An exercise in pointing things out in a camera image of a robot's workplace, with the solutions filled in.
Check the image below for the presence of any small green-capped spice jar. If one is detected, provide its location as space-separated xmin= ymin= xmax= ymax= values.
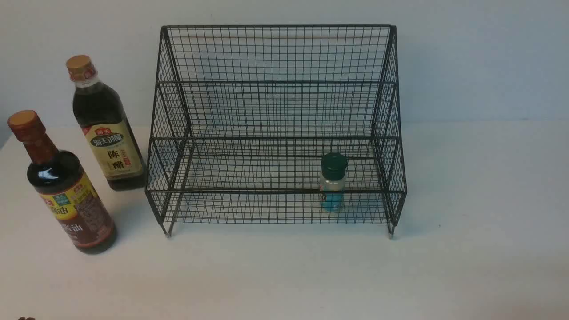
xmin=320 ymin=152 xmax=348 ymax=212

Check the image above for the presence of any vinegar bottle gold cap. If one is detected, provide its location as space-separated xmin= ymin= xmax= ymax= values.
xmin=66 ymin=55 xmax=147 ymax=191

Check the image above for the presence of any black wire mesh shelf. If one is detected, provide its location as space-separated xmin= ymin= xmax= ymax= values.
xmin=145 ymin=24 xmax=407 ymax=237

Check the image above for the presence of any soy sauce bottle red cap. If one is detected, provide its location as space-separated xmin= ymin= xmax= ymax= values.
xmin=7 ymin=110 xmax=118 ymax=254

